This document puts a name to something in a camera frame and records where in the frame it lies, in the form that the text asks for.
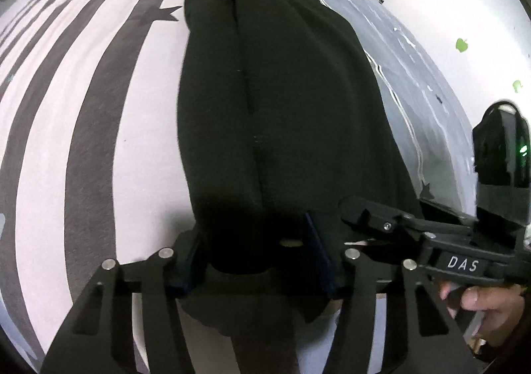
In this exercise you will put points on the bed with striped star sheet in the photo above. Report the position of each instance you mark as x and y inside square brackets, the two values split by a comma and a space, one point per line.
[83, 149]

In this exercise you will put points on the white headboard with apple stickers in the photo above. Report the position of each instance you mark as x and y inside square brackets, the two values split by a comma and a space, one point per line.
[477, 4]

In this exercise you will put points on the person's right hand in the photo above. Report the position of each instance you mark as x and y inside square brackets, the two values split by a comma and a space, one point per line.
[493, 303]

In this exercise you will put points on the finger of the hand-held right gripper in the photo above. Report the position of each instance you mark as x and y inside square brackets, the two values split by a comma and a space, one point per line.
[448, 216]
[377, 220]

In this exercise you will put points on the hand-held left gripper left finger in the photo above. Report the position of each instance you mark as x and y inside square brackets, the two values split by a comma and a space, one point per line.
[188, 270]

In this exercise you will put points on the black garment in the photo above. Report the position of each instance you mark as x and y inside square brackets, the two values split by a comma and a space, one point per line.
[290, 108]

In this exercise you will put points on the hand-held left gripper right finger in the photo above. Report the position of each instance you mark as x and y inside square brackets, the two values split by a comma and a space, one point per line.
[317, 241]

